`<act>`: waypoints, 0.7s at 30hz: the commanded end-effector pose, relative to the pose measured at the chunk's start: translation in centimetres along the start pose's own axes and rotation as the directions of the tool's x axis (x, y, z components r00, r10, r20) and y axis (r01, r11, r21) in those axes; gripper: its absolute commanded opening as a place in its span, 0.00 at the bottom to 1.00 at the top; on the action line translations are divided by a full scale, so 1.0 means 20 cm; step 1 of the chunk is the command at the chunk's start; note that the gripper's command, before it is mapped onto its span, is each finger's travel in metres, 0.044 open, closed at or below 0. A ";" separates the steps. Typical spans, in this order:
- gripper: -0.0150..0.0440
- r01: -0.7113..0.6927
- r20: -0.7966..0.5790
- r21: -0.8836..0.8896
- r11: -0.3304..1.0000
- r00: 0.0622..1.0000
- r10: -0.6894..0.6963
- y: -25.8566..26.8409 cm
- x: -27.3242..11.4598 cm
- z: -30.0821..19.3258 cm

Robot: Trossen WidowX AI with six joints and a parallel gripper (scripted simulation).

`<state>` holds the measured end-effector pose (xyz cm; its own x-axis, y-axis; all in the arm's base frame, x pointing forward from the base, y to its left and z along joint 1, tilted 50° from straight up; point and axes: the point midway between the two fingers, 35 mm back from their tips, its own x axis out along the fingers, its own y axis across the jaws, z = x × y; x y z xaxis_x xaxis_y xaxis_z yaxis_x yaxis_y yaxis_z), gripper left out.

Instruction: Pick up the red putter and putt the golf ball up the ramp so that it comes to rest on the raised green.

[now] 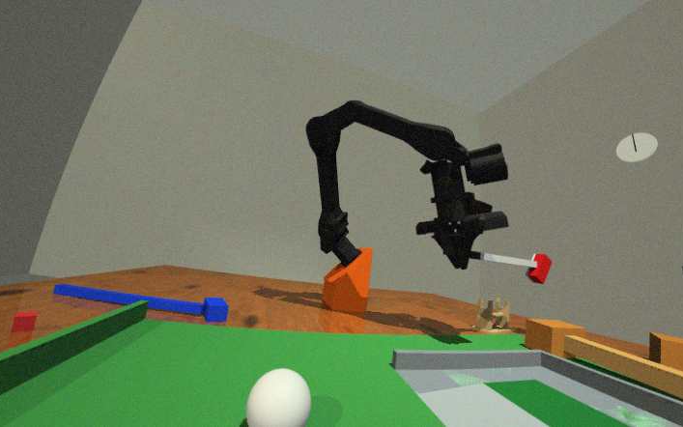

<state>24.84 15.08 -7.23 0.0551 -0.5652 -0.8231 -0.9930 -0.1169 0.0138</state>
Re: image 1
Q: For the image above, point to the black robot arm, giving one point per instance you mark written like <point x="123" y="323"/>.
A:
<point x="438" y="143"/>

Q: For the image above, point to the green rectangular mat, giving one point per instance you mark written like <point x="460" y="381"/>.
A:
<point x="169" y="374"/>

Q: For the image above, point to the red and grey putter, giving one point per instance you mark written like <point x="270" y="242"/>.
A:
<point x="538" y="267"/>

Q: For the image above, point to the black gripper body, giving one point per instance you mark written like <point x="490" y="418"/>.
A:
<point x="452" y="208"/>

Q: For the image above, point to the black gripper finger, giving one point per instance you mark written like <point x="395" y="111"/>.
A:
<point x="462" y="245"/>
<point x="444" y="241"/>

